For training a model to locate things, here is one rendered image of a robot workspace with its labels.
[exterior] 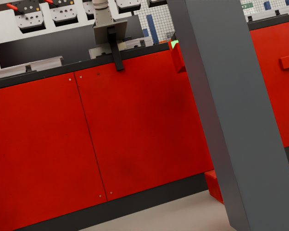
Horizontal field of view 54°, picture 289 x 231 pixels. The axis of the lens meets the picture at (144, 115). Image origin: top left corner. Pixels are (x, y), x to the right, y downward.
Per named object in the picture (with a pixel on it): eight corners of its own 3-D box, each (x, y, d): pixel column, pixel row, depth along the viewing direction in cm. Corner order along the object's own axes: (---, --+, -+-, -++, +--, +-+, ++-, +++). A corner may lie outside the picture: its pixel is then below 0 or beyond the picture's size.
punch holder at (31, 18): (17, 28, 164) (11, 1, 165) (22, 34, 172) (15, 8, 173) (44, 23, 166) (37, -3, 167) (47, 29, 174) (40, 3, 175)
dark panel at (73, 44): (8, 100, 212) (-6, 44, 214) (9, 100, 214) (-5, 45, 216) (152, 66, 228) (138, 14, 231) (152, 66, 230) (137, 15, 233)
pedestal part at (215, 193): (226, 206, 124) (219, 179, 124) (209, 194, 149) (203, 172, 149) (269, 194, 125) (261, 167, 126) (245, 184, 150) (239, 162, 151)
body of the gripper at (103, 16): (108, 2, 161) (112, 21, 168) (91, 5, 160) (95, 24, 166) (111, 5, 155) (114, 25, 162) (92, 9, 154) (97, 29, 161)
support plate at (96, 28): (93, 28, 146) (93, 26, 146) (95, 45, 172) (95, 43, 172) (127, 21, 148) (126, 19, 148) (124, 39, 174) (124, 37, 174)
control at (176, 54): (182, 66, 135) (172, 30, 136) (176, 74, 151) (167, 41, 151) (222, 56, 136) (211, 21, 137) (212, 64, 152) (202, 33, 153)
